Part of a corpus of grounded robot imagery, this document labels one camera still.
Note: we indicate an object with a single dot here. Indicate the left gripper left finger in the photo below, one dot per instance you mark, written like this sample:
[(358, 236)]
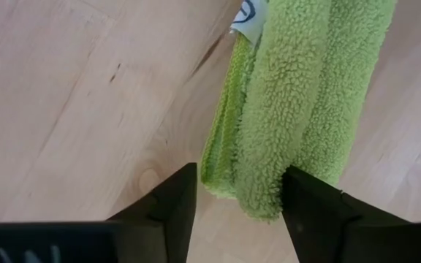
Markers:
[(170, 215)]

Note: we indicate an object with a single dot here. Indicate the green microfiber towel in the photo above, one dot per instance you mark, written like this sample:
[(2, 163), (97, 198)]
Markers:
[(287, 109)]

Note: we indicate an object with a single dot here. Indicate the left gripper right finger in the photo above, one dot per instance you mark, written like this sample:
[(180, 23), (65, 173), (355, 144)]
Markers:
[(316, 219)]

